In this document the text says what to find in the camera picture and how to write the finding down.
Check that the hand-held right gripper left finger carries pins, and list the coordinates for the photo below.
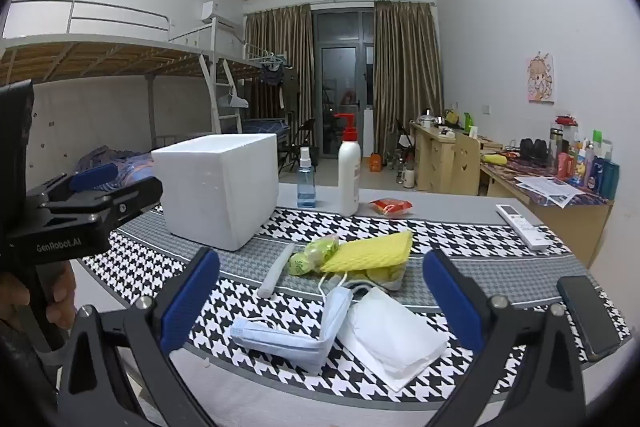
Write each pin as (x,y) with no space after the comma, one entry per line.
(190,302)

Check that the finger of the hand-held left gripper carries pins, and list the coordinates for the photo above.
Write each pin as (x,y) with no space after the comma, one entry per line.
(92,177)
(135,197)

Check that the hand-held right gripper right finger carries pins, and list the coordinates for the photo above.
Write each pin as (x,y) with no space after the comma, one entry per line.
(452,302)

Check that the white tissue paper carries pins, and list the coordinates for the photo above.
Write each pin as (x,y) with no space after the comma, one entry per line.
(390,342)

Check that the white foam box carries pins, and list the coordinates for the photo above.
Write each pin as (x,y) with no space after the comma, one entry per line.
(215,187)

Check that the white plastic stick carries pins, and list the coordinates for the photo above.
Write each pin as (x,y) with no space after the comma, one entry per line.
(275,272)

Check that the yellow foam fruit net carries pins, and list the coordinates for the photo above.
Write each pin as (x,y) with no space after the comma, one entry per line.
(370,252)

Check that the green tissue packet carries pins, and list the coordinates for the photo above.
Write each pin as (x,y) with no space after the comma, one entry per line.
(310,254)

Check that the person's left hand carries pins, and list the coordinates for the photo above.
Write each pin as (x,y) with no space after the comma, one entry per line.
(15,297)

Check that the blue plaid blanket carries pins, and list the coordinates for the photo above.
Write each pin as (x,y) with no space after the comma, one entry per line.
(135,162)

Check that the houndstooth tablecloth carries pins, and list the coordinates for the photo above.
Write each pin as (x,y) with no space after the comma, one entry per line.
(450,232)

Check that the white remote control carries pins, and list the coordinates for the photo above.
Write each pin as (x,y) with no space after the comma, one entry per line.
(522,227)

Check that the red snack packet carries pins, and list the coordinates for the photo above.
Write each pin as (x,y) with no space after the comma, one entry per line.
(392,207)

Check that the white metal bunk bed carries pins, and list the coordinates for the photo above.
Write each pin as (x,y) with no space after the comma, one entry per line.
(240,68)
(100,57)

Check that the white bunk bed ladder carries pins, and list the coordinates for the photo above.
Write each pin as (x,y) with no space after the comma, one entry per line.
(210,92)

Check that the white kettle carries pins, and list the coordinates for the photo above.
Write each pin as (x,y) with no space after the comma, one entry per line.
(408,178)

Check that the black smartphone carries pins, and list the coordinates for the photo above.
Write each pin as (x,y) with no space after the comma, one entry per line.
(587,317)

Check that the wooden desk with patterned cover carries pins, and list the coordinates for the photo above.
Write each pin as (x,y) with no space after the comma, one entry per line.
(570,232)

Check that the patterned desk cover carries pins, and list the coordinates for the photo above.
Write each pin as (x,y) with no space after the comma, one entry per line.
(505,174)

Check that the white hanging bag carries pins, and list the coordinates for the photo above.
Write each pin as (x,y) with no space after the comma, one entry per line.
(235,102)

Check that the wooden smiley chair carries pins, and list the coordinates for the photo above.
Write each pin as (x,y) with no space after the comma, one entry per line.
(462,162)

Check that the printed paper sheets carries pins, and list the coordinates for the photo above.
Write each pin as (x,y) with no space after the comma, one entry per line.
(550,192)

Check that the blue plaid mattress pad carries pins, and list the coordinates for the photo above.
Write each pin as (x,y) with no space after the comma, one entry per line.
(265,125)

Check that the yellow cloth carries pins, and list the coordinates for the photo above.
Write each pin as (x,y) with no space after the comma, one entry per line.
(494,159)

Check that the orange bottle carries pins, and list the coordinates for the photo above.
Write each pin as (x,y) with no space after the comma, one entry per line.
(376,163)

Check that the blue spray bottle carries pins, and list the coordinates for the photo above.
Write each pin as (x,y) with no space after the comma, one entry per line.
(306,192)

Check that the white red pump lotion bottle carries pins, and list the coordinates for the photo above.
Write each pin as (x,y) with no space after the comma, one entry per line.
(348,177)

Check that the black headphones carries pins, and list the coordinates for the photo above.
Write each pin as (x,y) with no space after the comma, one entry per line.
(535,149)

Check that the black folding chair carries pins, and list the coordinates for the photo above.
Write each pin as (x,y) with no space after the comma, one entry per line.
(300,137)

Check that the green bottle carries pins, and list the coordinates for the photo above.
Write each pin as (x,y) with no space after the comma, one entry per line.
(467,123)

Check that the dark hanging clothes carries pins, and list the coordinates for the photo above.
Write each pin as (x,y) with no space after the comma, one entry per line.
(272,77)

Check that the metal pot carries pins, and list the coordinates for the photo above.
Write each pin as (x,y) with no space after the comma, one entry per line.
(426,119)

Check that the group of toiletry bottles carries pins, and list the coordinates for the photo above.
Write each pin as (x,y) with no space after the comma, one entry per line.
(595,177)

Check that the white air conditioner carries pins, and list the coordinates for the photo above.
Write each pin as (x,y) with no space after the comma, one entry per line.
(210,12)

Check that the brown curtain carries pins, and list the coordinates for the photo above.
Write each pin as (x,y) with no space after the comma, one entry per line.
(405,72)
(295,57)

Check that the glass balcony door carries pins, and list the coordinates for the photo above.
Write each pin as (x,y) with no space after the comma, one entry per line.
(340,72)

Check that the cartoon wall poster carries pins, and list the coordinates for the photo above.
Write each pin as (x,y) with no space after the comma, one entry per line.
(540,79)

